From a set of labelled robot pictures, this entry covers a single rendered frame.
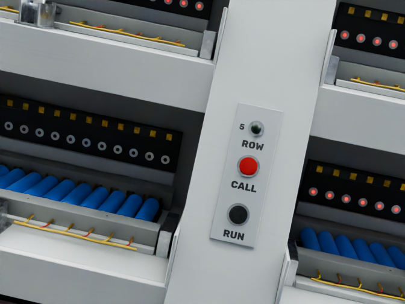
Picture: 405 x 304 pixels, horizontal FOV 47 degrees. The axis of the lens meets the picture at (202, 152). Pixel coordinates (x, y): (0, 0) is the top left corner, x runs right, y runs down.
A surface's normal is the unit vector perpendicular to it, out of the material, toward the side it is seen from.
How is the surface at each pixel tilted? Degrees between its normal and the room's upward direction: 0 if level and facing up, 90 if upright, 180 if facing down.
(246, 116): 90
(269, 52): 90
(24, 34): 108
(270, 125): 90
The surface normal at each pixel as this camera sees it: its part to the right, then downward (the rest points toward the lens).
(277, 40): -0.04, -0.07
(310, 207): -0.10, 0.24
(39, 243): 0.19, -0.95
